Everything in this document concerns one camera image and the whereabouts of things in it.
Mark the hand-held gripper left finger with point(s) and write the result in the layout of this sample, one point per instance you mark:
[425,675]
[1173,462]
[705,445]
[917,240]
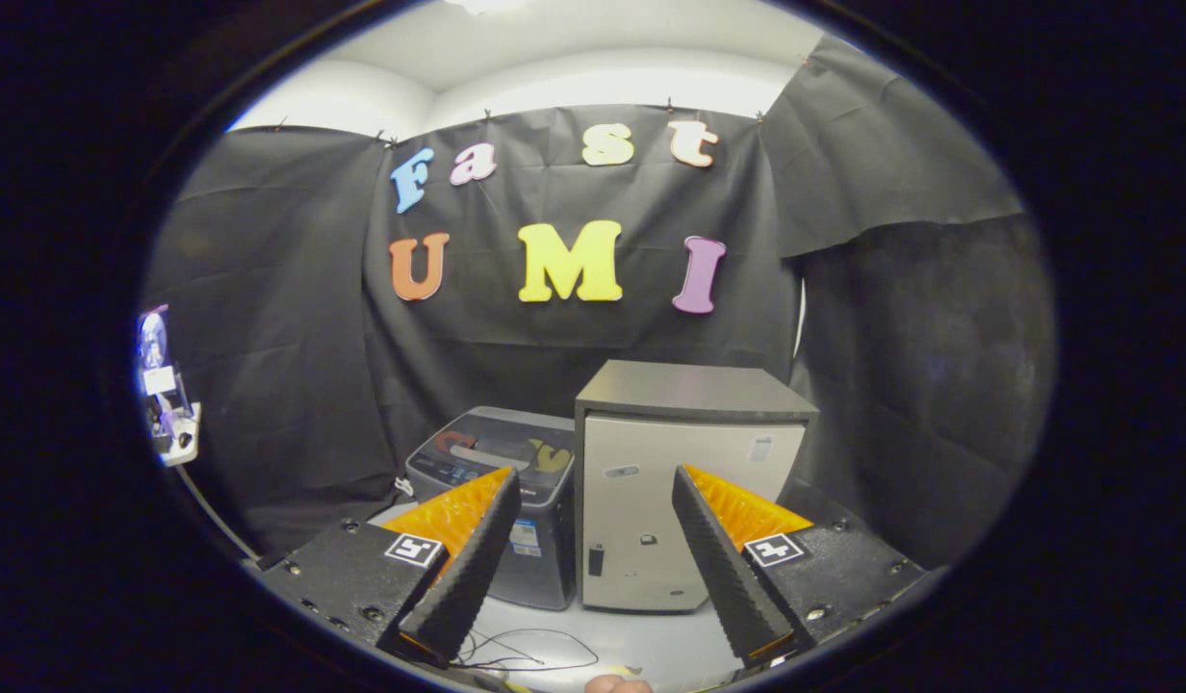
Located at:
[463,577]

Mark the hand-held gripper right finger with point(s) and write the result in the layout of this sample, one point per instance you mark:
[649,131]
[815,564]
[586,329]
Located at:
[723,577]

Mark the grey washing machine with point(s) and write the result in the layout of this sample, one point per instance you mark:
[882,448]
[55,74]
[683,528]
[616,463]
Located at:
[547,568]

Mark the grey cabinet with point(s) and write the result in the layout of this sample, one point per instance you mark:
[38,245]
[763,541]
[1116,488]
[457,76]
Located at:
[641,520]

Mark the black backdrop cloth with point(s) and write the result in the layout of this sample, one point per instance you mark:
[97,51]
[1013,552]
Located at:
[516,356]

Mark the white device on stand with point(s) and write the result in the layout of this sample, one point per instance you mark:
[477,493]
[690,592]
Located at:
[165,395]

